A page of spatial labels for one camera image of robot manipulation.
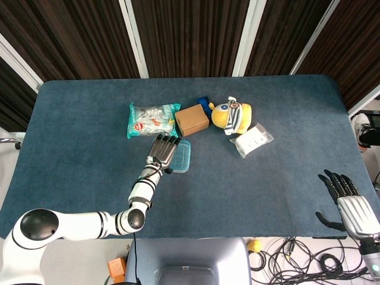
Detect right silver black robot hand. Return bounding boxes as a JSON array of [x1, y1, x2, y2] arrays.
[[315, 169, 380, 238]]

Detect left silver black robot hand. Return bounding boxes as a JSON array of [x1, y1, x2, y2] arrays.
[[146, 134, 182, 175]]

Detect blue plastic container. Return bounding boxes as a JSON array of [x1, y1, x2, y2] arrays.
[[170, 140, 191, 175]]

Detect brown cardboard box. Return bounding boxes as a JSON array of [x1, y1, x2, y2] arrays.
[[174, 103, 210, 137]]

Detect orange block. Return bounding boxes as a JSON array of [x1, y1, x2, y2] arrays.
[[107, 257, 127, 283]]

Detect teal snack bag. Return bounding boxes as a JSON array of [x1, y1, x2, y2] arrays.
[[126, 102, 182, 140]]

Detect small blue packet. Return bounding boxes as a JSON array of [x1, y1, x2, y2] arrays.
[[195, 95, 215, 113]]

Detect yellow plush toy striped scarf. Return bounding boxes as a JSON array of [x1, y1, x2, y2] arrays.
[[207, 96, 254, 136]]

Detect blue table cloth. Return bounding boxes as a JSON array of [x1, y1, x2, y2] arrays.
[[0, 74, 375, 240]]

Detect white sneaker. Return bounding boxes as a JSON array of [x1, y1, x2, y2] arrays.
[[351, 112, 372, 150]]

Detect clear bag white powder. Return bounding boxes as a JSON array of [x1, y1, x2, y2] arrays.
[[229, 122, 274, 160]]

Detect yellow ball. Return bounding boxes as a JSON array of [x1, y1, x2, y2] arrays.
[[246, 239, 263, 254]]

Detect grey robot torso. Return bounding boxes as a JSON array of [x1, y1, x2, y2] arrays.
[[124, 237, 252, 285]]

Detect chair leg with caster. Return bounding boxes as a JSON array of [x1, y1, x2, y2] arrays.
[[0, 137, 22, 150]]

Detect black floor cable tangle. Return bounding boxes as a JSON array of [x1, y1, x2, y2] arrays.
[[249, 236, 373, 285]]

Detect white screen post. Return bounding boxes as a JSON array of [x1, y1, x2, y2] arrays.
[[232, 0, 267, 77], [289, 0, 341, 75], [0, 32, 44, 90], [118, 0, 149, 79], [347, 88, 380, 118]]

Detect black torso cable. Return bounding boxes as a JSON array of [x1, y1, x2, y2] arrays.
[[131, 233, 141, 285]]

